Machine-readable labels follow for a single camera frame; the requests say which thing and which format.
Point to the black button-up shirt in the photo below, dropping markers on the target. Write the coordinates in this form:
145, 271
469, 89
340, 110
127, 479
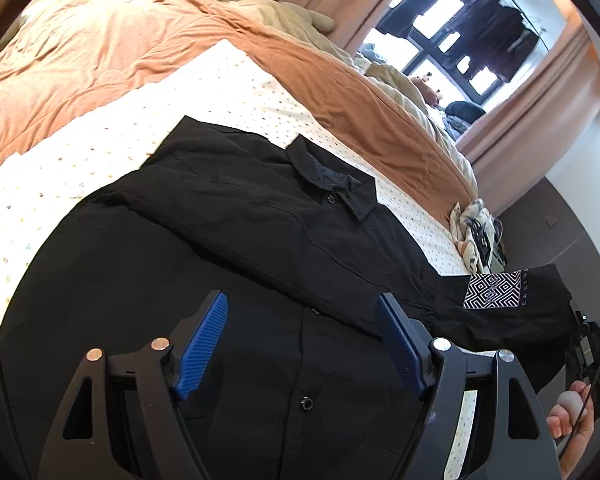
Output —
230, 240

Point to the white dotted bed sheet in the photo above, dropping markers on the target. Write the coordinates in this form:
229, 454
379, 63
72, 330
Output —
220, 95

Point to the cream comforter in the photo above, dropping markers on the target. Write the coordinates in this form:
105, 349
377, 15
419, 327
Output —
405, 85

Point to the window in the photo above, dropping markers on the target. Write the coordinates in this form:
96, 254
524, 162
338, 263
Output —
430, 55

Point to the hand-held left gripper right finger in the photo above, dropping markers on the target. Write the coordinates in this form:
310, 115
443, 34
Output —
399, 342

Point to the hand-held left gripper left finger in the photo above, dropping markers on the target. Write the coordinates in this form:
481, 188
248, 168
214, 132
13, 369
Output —
201, 345

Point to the orange blanket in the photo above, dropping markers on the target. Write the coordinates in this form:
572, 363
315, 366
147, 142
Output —
105, 50

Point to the floral patterned cloth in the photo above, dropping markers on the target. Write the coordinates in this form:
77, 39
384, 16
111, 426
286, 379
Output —
467, 232

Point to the dark blue cushion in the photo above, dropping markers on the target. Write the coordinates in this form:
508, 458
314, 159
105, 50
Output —
464, 115

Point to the dark hanging clothes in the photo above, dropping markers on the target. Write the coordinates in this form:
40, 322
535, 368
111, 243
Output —
500, 25

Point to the person's right hand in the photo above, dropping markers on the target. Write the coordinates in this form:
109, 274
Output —
572, 417

